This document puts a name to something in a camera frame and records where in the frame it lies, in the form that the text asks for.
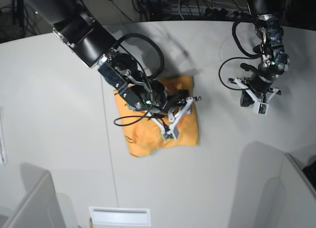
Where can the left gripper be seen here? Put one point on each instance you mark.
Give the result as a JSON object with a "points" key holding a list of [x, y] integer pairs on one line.
{"points": [[259, 85]]}

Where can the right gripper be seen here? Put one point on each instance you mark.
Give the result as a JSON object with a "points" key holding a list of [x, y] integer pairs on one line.
{"points": [[164, 103]]}

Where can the orange yellow T-shirt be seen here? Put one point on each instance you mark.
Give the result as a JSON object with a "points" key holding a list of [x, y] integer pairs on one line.
{"points": [[145, 136]]}

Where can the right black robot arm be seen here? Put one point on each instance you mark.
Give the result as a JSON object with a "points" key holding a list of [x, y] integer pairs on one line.
{"points": [[76, 27]]}

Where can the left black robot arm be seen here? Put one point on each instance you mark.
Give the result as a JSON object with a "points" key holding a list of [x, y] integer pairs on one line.
{"points": [[265, 15]]}

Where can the black keyboard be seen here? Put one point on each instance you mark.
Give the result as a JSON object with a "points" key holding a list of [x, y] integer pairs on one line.
{"points": [[310, 172]]}

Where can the grey partition right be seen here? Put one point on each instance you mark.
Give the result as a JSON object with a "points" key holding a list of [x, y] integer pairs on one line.
{"points": [[300, 208]]}

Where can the grey partition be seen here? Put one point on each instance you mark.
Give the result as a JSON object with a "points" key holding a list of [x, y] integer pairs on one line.
{"points": [[300, 208], [39, 208]]}

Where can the pencil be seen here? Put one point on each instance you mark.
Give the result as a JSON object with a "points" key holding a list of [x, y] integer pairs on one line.
{"points": [[90, 223]]}

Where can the grey partition left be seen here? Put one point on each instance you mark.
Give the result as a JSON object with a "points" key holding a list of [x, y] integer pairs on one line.
{"points": [[39, 208]]}

